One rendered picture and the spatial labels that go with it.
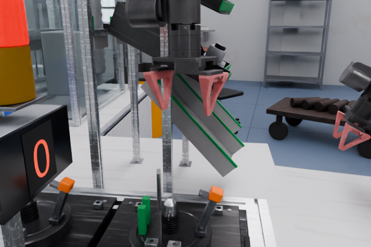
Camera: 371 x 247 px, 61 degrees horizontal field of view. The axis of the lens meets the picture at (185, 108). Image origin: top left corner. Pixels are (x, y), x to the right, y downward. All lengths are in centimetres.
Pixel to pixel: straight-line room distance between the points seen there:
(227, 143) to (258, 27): 648
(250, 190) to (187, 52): 54
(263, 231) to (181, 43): 37
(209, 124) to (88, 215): 37
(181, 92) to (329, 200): 50
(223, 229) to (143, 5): 42
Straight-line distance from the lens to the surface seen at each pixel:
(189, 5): 54
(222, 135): 84
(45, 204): 69
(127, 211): 66
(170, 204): 54
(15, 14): 31
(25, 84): 32
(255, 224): 65
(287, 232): 82
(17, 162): 31
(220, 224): 62
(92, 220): 65
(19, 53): 31
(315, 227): 85
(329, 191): 103
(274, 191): 97
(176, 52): 54
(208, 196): 52
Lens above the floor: 133
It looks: 16 degrees down
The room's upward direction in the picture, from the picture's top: straight up
